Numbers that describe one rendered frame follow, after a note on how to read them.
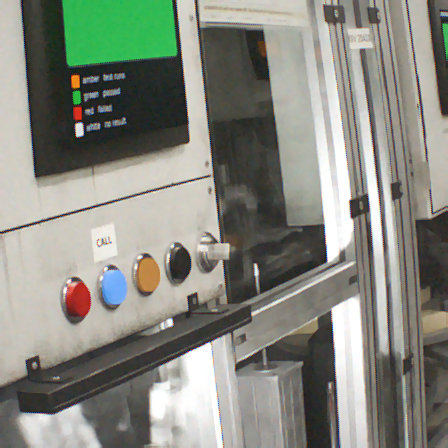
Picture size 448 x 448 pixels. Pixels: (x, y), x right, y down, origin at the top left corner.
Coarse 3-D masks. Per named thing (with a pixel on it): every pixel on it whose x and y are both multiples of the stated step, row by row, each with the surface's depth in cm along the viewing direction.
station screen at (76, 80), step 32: (64, 32) 101; (64, 64) 101; (96, 64) 105; (128, 64) 110; (160, 64) 115; (64, 96) 101; (96, 96) 105; (128, 96) 110; (160, 96) 115; (96, 128) 105; (128, 128) 110; (160, 128) 115
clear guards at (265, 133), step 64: (256, 0) 141; (320, 0) 159; (256, 64) 140; (320, 64) 157; (256, 128) 139; (320, 128) 156; (384, 128) 177; (256, 192) 139; (320, 192) 154; (384, 192) 175; (256, 256) 138; (320, 256) 154; (384, 256) 174; (256, 320) 138; (384, 320) 174; (128, 384) 114; (192, 384) 124; (384, 384) 174
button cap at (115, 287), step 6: (114, 270) 109; (108, 276) 109; (114, 276) 109; (120, 276) 110; (108, 282) 108; (114, 282) 109; (120, 282) 110; (108, 288) 108; (114, 288) 109; (120, 288) 110; (126, 288) 111; (108, 294) 109; (114, 294) 109; (120, 294) 110; (126, 294) 111; (108, 300) 109; (114, 300) 109; (120, 300) 110
